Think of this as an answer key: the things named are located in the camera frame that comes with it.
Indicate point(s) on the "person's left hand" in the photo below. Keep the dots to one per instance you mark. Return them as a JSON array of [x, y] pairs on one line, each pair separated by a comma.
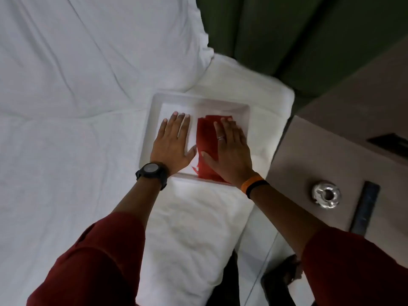
[[169, 149]]

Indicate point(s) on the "person's right hand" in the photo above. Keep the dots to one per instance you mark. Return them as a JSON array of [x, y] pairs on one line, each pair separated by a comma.
[[232, 159]]

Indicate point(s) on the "person's left thumb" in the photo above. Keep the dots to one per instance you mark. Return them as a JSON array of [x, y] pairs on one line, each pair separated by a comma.
[[191, 153]]

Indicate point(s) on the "person's left little finger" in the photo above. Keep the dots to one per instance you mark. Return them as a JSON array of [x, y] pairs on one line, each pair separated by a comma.
[[162, 129]]

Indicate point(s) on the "person's right middle finger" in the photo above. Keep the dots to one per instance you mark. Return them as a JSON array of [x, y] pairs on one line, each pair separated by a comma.
[[227, 130]]

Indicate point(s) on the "person's right thumb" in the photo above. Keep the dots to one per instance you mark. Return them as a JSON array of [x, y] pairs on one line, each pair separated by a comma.
[[208, 158]]

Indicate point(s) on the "person's right little finger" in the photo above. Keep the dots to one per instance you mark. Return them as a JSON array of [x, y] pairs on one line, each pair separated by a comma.
[[241, 135]]

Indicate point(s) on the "person's left middle finger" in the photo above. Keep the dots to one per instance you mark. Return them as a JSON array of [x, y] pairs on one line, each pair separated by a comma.
[[178, 125]]

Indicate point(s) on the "red cloth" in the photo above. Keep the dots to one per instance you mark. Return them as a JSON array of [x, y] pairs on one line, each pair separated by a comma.
[[205, 136]]

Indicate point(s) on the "white square tray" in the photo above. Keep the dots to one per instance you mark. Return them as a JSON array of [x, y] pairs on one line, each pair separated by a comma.
[[223, 106]]

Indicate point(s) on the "person's left forearm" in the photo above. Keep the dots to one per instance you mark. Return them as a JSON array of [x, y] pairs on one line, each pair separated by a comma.
[[140, 200]]

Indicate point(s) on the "person's right forearm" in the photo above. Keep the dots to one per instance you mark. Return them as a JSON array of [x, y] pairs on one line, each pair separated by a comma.
[[287, 219]]

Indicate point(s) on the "black wristwatch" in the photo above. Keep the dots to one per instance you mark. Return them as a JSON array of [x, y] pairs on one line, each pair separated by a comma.
[[152, 171]]

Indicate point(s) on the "orange wristband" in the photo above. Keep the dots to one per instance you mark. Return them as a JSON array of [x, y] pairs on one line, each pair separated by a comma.
[[250, 182]]

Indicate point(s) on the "white folded towel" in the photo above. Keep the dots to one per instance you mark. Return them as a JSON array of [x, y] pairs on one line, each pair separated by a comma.
[[191, 226]]

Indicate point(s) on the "beige nightstand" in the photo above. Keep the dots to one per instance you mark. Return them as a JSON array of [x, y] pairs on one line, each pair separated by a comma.
[[318, 156]]

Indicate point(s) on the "silver round ashtray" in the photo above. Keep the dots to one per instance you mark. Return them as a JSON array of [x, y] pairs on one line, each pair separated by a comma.
[[318, 195]]

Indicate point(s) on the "white bed duvet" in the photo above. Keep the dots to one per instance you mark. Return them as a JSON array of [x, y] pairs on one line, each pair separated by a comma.
[[70, 92]]

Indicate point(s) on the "green padded headboard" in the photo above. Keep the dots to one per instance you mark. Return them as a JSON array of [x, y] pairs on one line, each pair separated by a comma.
[[302, 34]]

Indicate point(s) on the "black trousers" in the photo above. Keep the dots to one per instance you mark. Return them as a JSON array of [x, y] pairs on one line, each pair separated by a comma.
[[226, 283]]

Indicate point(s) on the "black shoe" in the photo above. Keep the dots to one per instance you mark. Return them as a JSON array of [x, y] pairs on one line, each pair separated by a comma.
[[279, 283]]

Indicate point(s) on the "dark flat bar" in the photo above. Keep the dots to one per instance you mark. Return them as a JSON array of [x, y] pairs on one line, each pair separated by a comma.
[[365, 208]]

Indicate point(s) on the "dark red left sleeve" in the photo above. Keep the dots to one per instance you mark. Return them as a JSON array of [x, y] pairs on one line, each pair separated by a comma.
[[98, 264]]

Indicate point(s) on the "dark red sleeve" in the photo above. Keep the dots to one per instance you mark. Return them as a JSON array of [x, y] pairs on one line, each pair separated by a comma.
[[98, 264], [353, 270]]

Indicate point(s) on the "dark red right sleeve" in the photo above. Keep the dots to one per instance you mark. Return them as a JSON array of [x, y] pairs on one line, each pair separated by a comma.
[[353, 270]]

